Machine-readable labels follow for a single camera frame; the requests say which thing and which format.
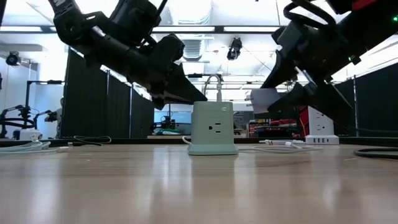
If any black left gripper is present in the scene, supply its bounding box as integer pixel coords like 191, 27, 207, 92
127, 33, 208, 110

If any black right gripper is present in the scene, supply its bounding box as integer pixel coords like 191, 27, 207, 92
260, 21, 361, 125

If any white USB charger adapter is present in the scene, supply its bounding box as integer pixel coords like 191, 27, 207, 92
250, 88, 282, 114

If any white USB cable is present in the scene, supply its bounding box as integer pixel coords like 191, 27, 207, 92
203, 73, 324, 154
0, 140, 70, 154

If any white tower power strip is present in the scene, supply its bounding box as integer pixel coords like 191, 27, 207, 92
304, 105, 340, 146

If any mint green cube power strip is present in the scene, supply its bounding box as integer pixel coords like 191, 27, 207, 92
187, 101, 239, 156

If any lavender braided USB cable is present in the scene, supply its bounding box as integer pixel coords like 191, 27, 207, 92
259, 139, 307, 146

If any thin black USB cable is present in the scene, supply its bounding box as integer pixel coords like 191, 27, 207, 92
68, 135, 112, 147

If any thick black cable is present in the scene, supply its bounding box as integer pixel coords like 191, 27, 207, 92
353, 147, 398, 161

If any blue lit monitor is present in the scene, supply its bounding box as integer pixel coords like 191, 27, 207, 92
154, 110, 193, 125

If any red cabinet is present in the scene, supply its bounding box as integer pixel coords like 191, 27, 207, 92
298, 105, 312, 138

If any beige wooden table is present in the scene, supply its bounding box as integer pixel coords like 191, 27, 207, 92
147, 133, 193, 140

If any black partition curtain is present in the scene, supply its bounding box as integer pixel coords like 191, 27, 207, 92
317, 62, 398, 138
60, 49, 155, 139

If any black crossbar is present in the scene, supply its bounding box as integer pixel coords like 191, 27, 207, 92
0, 25, 282, 34

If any person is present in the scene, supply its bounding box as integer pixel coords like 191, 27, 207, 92
55, 96, 65, 139

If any black round spotlight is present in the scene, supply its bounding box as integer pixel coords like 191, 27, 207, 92
5, 51, 22, 67

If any black metal station frame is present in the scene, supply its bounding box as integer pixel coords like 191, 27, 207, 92
185, 73, 222, 78
24, 80, 66, 138

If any black aluminium table frame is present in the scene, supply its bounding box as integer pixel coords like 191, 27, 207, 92
0, 138, 398, 147

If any black hanging camera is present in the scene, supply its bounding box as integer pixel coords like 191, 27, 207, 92
226, 37, 244, 62

